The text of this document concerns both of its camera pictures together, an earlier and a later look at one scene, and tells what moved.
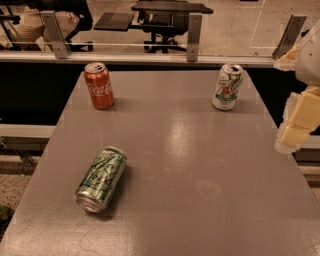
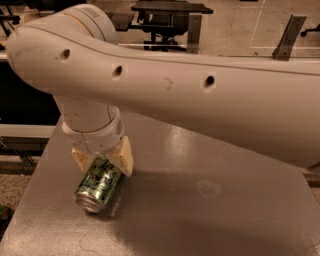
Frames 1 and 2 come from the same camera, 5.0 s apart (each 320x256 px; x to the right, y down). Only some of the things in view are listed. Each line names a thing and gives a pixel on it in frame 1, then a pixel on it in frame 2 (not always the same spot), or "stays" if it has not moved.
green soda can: x=101 y=179 stays
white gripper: x=309 y=61 → x=95 y=138
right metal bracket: x=291 y=36 stays
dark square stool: x=115 y=21 stays
